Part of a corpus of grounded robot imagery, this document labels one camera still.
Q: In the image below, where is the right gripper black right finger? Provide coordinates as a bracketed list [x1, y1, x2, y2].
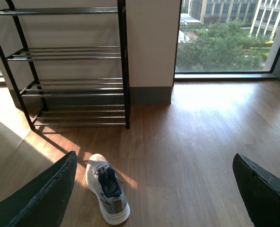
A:
[232, 153, 280, 227]

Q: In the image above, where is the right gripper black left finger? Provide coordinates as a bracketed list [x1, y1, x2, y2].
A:
[0, 151, 77, 227]

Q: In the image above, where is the grey knit sneaker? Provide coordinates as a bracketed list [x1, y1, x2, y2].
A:
[85, 154, 130, 226]

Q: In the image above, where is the black metal shoe rack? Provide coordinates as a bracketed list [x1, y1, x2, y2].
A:
[0, 0, 130, 130]

